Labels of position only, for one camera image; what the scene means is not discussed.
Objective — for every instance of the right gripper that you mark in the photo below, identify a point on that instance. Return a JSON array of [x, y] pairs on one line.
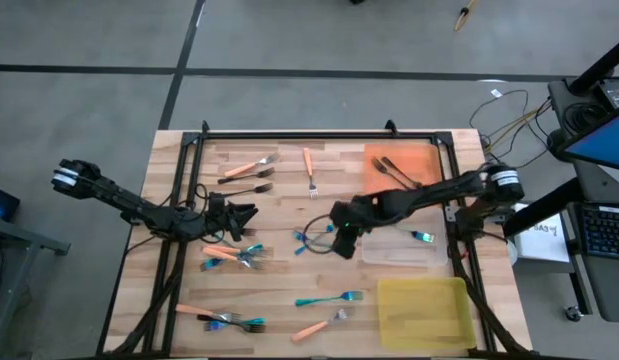
[[351, 212]]

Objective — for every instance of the white notepad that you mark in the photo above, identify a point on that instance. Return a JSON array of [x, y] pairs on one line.
[[541, 240]]

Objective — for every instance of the caster wheel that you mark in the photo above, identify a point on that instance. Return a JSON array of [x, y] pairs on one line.
[[573, 314]]

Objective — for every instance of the grey desk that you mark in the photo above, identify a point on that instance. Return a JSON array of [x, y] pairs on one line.
[[34, 240]]

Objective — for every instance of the black keyboard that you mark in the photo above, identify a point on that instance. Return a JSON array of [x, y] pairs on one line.
[[606, 232]]

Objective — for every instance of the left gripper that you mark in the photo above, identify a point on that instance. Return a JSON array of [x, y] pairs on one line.
[[219, 225]]

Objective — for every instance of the black box with light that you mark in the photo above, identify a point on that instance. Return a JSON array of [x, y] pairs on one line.
[[6, 200]]

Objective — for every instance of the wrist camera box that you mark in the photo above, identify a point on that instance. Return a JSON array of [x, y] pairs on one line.
[[216, 202], [347, 245]]

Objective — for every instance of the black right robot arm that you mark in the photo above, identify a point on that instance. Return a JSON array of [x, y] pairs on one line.
[[439, 192]]

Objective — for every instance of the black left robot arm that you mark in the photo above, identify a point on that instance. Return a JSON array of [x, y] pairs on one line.
[[114, 197]]

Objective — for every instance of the black diagonal support bar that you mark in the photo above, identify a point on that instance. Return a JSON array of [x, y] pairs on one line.
[[544, 207], [599, 65]]

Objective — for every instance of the white floor tag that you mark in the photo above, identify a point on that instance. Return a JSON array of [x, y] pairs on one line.
[[497, 93]]

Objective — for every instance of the black metal table frame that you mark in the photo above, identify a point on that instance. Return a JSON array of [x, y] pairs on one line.
[[314, 135]]

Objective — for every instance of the black power adapter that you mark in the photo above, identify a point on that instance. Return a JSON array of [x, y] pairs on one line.
[[614, 94]]

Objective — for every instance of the blue-screen monitor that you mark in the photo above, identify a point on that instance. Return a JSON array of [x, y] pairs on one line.
[[604, 142]]

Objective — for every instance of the yellow plastic bin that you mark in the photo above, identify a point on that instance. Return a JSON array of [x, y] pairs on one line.
[[424, 312]]

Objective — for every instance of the white mounting bracket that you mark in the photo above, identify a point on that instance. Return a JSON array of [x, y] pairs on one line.
[[451, 214]]

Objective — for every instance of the clear plastic bin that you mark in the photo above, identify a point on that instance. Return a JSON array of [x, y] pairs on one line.
[[404, 252]]

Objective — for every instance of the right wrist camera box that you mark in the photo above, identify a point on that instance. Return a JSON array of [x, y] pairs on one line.
[[347, 245]]

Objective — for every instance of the orange plastic bin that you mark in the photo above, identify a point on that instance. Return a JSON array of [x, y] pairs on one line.
[[429, 155]]

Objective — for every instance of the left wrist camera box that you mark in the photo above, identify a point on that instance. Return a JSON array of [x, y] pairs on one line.
[[216, 202]]

